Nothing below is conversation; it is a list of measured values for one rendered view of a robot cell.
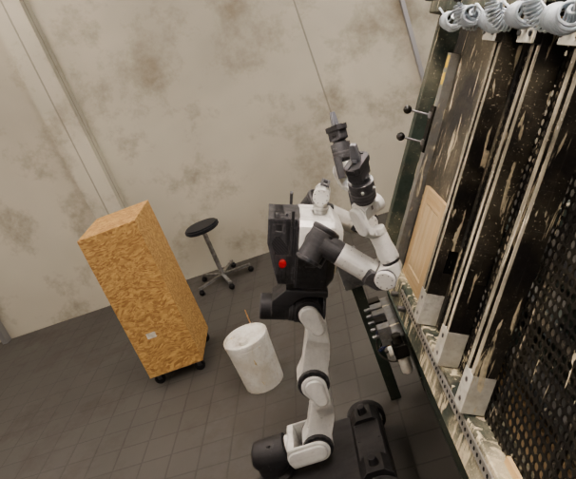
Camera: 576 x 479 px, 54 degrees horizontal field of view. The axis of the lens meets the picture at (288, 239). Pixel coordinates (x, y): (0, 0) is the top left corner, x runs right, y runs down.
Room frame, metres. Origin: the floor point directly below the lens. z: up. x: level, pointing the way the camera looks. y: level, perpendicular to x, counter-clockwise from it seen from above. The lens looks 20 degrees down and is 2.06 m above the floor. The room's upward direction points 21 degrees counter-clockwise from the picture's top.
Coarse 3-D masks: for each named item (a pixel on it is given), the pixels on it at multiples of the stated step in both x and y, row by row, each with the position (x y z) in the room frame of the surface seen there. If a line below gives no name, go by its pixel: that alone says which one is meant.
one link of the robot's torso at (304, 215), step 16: (272, 208) 2.21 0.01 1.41; (288, 208) 2.21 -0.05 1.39; (304, 208) 2.21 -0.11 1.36; (272, 224) 2.08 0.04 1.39; (288, 224) 2.08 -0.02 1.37; (304, 224) 2.05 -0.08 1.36; (336, 224) 2.05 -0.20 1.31; (272, 240) 2.08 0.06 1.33; (288, 240) 2.08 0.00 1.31; (272, 256) 2.09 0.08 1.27; (288, 256) 2.08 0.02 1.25; (288, 272) 2.08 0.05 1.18; (304, 272) 2.06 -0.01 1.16; (320, 272) 2.06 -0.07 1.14; (320, 288) 2.09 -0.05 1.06
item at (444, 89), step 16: (448, 64) 2.34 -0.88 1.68; (448, 80) 2.33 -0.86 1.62; (448, 96) 2.34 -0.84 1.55; (432, 128) 2.35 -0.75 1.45; (432, 144) 2.35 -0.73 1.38; (416, 176) 2.38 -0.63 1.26; (416, 192) 2.36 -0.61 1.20; (416, 208) 2.36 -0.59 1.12; (400, 240) 2.38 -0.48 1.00; (400, 256) 2.38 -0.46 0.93
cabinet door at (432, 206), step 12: (432, 192) 2.17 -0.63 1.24; (432, 204) 2.13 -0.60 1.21; (444, 204) 2.00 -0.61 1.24; (420, 216) 2.25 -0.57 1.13; (432, 216) 2.10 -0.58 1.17; (420, 228) 2.21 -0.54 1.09; (432, 228) 2.06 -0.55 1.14; (420, 240) 2.17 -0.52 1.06; (432, 240) 2.02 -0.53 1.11; (408, 252) 2.29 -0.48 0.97; (420, 252) 2.13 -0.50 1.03; (408, 264) 2.24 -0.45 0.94; (420, 264) 2.09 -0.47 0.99; (408, 276) 2.20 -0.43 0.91; (420, 276) 2.06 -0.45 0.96; (420, 288) 2.01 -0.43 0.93
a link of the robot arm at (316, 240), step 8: (312, 232) 1.93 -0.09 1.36; (320, 232) 1.91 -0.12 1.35; (304, 240) 1.94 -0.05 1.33; (312, 240) 1.91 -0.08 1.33; (320, 240) 1.90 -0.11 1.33; (328, 240) 1.90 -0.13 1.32; (336, 240) 1.91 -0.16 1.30; (304, 248) 1.91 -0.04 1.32; (312, 248) 1.90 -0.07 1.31; (320, 248) 1.90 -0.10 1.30; (328, 248) 1.89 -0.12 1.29; (336, 248) 1.88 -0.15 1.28; (312, 256) 1.89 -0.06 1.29; (320, 256) 1.90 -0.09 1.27; (328, 256) 1.89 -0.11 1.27; (336, 256) 1.88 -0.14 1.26
